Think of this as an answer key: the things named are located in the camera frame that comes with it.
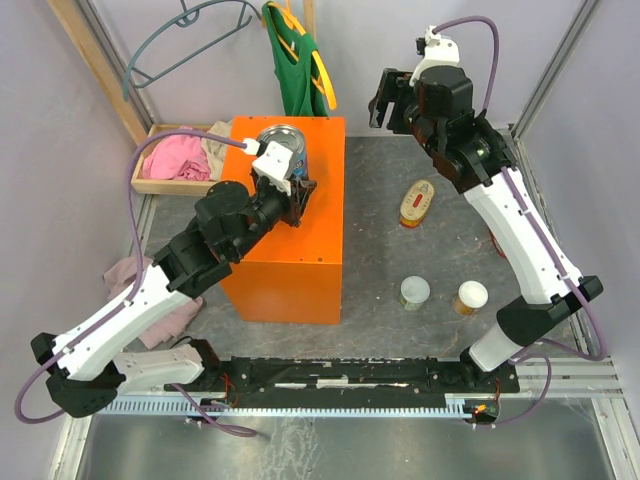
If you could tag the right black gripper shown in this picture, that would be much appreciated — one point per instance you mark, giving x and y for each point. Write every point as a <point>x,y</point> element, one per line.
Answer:
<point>394,87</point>

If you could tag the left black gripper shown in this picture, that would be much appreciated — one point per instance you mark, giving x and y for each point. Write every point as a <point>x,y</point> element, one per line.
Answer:
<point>301,190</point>

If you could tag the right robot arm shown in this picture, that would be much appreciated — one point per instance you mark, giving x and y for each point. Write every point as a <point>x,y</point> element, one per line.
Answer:
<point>437,111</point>

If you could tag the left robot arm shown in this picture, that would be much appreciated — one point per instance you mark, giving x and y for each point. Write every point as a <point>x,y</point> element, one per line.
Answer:
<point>87,366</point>

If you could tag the orange box counter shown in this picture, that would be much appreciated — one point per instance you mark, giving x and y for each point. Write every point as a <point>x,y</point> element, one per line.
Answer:
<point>294,275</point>

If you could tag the green tank top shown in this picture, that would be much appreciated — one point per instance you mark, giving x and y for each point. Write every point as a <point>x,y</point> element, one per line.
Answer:
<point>294,65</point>

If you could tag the beige cloth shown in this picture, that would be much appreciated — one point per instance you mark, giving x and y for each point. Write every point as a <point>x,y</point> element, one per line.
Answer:
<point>216,151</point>

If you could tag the oval red sardine tin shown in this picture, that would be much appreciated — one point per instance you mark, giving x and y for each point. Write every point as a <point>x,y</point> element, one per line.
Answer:
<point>416,203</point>

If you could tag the wooden upright behind shirt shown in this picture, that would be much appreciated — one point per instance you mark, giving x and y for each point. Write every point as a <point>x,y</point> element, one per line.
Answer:
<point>310,17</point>

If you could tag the yellow plastic hanger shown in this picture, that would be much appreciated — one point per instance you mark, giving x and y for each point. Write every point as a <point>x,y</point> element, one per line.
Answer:
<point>324,84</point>

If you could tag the pink cloth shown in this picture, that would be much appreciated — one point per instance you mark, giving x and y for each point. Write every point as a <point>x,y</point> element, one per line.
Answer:
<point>177,157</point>

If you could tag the aluminium corner profile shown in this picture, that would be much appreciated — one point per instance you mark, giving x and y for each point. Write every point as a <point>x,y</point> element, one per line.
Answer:
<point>569,41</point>

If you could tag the can with white lid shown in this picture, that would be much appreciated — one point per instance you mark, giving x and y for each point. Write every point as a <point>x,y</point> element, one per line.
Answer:
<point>414,292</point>

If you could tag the wooden tray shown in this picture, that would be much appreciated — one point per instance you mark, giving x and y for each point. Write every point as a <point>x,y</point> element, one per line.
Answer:
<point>167,187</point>

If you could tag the mauve cloth on floor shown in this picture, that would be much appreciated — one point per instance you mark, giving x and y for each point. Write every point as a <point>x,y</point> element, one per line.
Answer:
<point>171,326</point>

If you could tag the small can white lid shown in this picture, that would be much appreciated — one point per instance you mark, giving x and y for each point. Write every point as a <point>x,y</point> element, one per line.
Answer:
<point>471,296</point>

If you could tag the teal plastic hanger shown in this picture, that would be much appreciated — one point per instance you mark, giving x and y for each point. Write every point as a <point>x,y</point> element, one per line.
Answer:
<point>163,42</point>

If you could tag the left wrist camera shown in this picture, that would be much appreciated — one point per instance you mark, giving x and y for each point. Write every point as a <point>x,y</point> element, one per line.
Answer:
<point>274,163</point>

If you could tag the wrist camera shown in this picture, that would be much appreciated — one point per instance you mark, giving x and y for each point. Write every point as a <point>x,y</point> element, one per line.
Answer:
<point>274,163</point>
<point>436,50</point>

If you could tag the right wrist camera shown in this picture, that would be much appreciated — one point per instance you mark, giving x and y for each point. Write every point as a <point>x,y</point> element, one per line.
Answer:
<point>436,50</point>

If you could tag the oval tin near wall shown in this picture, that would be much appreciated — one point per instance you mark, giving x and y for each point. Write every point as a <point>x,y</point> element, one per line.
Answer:
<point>497,246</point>

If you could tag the light blue cable duct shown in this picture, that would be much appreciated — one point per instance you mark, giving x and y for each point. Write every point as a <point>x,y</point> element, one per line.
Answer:
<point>171,405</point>

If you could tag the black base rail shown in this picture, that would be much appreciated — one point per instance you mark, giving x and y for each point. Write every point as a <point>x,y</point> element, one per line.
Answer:
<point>343,382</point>

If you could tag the wooden post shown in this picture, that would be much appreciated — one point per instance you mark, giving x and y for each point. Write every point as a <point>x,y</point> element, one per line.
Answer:
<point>77,28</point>

